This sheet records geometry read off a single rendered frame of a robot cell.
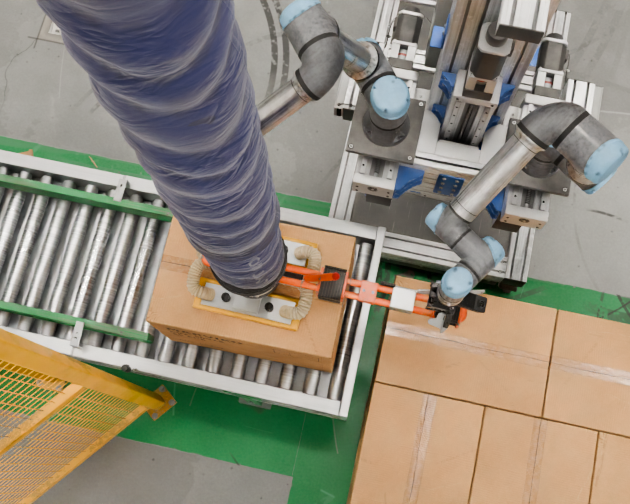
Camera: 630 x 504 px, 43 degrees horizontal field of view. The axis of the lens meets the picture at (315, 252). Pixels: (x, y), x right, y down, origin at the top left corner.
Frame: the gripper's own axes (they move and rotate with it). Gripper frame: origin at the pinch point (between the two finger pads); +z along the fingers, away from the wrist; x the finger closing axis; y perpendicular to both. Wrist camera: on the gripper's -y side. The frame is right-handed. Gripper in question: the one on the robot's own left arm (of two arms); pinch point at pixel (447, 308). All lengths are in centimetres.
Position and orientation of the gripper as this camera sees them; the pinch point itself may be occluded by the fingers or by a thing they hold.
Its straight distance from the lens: 243.7
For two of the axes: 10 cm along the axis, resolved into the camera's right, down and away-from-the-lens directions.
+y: -9.7, -2.2, 0.8
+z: 0.2, 2.6, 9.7
